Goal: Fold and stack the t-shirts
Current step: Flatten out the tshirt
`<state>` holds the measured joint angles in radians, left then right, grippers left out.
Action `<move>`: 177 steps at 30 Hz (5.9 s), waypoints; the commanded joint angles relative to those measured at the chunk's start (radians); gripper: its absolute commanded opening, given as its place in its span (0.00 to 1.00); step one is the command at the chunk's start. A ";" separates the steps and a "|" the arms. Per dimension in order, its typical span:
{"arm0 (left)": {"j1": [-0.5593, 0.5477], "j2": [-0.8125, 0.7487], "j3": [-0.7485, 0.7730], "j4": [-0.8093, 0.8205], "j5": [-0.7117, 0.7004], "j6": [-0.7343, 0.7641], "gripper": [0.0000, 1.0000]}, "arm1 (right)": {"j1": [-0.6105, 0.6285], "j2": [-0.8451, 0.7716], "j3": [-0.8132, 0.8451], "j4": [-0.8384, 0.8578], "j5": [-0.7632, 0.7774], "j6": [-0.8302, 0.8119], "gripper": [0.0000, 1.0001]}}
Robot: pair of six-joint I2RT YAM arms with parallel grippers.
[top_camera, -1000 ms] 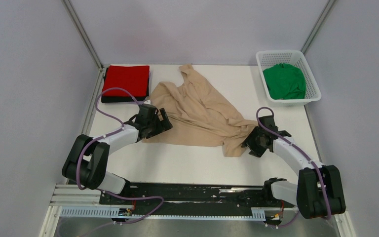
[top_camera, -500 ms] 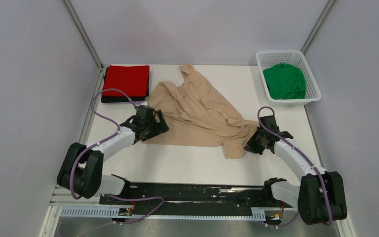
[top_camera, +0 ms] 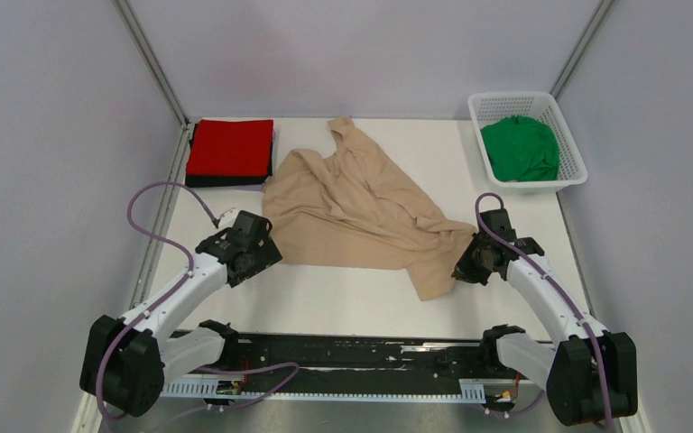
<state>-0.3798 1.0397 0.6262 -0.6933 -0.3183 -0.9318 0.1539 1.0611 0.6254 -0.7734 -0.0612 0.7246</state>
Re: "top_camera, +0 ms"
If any beige t shirt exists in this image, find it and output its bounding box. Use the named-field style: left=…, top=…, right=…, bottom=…
left=262, top=116, right=476, bottom=300

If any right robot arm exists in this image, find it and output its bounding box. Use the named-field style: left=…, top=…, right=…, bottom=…
left=453, top=207, right=639, bottom=426

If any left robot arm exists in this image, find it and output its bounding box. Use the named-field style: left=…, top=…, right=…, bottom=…
left=79, top=208, right=282, bottom=417

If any folded black t shirt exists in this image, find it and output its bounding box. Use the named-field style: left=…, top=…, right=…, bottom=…
left=183, top=122, right=276, bottom=190

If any folded red t shirt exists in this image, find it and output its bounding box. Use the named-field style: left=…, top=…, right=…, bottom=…
left=186, top=118, right=275, bottom=178

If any green t shirt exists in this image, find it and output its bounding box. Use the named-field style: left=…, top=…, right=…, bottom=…
left=480, top=115, right=560, bottom=182

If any white plastic basket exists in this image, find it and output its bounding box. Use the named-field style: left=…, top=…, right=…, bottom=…
left=467, top=90, right=587, bottom=195

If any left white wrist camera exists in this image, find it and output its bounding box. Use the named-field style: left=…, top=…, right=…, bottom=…
left=213, top=207, right=239, bottom=231

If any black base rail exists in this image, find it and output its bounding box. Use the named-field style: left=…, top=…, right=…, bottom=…
left=180, top=332, right=539, bottom=397

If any white slotted cable duct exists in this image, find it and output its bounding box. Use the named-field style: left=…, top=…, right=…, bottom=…
left=161, top=375, right=486, bottom=405

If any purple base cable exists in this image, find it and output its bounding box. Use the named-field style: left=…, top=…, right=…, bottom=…
left=143, top=363, right=301, bottom=433

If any left aluminium frame post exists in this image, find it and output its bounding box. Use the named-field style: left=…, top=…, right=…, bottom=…
left=112, top=0, right=189, bottom=128

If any aluminium frame post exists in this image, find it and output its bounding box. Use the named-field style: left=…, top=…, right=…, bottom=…
left=550, top=0, right=617, bottom=100
left=112, top=0, right=189, bottom=128

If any right aluminium frame post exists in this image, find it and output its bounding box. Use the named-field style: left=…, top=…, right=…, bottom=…
left=550, top=0, right=617, bottom=100

